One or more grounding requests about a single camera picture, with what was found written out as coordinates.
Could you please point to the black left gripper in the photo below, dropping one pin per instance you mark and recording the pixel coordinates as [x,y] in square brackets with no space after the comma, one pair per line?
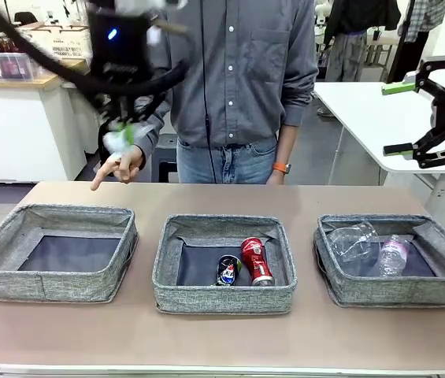
[119,55]

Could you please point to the white paper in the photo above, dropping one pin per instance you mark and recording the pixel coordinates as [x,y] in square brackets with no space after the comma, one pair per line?
[113,143]

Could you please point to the clear plastic cup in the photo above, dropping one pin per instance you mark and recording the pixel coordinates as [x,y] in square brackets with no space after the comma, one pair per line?
[352,242]

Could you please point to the clear plastic water bottle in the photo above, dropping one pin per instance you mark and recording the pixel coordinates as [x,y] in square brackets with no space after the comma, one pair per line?
[393,256]

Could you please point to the crushed blue soda can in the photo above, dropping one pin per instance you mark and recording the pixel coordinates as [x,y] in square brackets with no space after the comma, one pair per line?
[228,271]

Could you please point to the crushed red soda can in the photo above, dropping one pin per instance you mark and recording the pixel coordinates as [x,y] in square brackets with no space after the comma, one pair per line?
[257,264]

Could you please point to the person's left forearm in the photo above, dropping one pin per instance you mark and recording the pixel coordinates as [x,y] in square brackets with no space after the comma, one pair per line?
[289,141]

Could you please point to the person's right forearm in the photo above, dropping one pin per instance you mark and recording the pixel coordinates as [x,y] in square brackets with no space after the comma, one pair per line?
[155,126]

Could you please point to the person's right hand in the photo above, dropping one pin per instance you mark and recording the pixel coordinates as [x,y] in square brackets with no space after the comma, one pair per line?
[127,165]

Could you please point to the person's left hand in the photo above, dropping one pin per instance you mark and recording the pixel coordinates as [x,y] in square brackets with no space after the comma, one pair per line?
[276,178]

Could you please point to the white background table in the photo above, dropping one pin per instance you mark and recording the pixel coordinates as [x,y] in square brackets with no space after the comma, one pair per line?
[356,118]

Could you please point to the dark hanging garment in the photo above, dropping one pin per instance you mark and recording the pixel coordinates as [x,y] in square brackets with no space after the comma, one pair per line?
[407,55]

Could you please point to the wooden counter top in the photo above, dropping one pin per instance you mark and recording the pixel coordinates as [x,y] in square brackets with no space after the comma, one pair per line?
[49,80]

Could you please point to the white sneaker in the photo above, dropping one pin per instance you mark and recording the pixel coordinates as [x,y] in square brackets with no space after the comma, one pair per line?
[324,112]

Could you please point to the background person in black jacket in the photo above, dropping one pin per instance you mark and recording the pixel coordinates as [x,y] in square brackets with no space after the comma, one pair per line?
[348,51]

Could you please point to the white crate with wooden tray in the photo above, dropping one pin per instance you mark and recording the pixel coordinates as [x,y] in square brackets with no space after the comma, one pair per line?
[72,43]

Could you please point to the hanging plaid shirt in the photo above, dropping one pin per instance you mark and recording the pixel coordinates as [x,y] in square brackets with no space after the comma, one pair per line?
[423,19]

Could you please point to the person in grey shirt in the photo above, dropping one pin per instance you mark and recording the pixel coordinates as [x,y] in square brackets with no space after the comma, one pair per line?
[238,78]

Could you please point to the orange wrist watch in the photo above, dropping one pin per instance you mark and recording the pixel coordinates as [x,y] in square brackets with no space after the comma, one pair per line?
[281,167]

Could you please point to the grey fabric basket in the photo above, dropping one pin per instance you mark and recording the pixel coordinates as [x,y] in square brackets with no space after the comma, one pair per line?
[383,289]
[80,283]
[222,299]

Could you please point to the aluminium table edge rail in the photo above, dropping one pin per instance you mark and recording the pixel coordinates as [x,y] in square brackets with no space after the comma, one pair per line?
[222,374]

